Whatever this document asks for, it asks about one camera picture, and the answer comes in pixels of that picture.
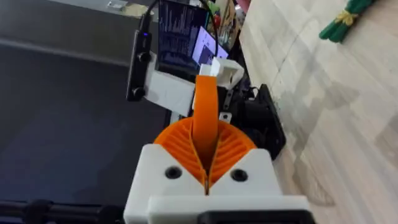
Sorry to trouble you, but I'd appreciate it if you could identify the green vegetable bundle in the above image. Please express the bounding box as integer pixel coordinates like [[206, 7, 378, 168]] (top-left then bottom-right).
[[318, 0, 376, 44]]

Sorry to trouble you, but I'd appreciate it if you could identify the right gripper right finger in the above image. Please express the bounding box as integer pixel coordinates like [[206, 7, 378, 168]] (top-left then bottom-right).
[[206, 120, 283, 197]]

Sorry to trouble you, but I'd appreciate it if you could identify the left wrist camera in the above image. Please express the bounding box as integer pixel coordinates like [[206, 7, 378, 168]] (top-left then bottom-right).
[[126, 29, 153, 103]]

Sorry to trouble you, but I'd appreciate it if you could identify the heap of colourful items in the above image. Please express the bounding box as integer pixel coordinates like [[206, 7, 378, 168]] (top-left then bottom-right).
[[207, 0, 251, 52]]

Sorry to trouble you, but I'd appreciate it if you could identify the black camera cable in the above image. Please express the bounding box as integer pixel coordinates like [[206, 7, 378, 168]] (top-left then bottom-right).
[[138, 0, 162, 33]]

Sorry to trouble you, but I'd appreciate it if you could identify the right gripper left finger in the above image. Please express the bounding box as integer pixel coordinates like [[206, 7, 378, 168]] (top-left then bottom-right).
[[123, 116, 208, 224]]

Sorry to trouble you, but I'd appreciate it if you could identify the laptop screen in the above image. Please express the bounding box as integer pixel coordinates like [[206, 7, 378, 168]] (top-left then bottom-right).
[[157, 0, 230, 75]]

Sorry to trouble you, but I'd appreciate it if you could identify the black wrist plate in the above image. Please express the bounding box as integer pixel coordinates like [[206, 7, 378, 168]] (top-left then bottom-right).
[[256, 83, 287, 161]]

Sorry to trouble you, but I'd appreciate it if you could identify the black rail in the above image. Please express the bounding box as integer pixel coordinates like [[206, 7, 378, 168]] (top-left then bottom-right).
[[0, 198, 126, 224]]

